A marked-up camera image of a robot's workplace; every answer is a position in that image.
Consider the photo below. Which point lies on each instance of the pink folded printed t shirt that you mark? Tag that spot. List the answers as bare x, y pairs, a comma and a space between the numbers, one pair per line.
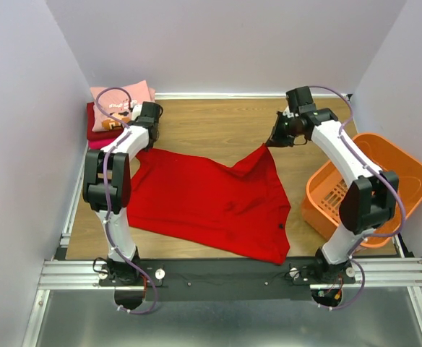
119, 105

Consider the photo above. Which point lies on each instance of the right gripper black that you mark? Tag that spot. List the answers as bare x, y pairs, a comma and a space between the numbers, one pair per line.
280, 130

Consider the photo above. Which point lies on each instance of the magenta folded t shirt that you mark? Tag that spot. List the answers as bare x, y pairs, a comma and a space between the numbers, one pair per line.
98, 144

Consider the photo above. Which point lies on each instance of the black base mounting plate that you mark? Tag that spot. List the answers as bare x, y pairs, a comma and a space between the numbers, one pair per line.
222, 279

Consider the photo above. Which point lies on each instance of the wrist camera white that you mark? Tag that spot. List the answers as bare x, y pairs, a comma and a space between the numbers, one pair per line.
288, 113
136, 111

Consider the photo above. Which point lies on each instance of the dark red folded t shirt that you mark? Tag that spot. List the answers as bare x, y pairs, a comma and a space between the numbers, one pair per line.
95, 136

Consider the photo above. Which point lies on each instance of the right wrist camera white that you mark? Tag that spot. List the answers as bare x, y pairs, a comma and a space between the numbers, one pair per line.
288, 113

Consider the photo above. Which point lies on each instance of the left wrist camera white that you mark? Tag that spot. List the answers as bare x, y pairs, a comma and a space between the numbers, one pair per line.
136, 111

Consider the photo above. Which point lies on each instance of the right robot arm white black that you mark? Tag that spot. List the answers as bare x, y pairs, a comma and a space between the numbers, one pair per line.
371, 197

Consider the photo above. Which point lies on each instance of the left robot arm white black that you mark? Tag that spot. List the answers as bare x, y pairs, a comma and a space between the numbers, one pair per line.
107, 185

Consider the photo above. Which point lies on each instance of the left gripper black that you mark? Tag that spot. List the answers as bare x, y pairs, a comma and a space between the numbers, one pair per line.
152, 135

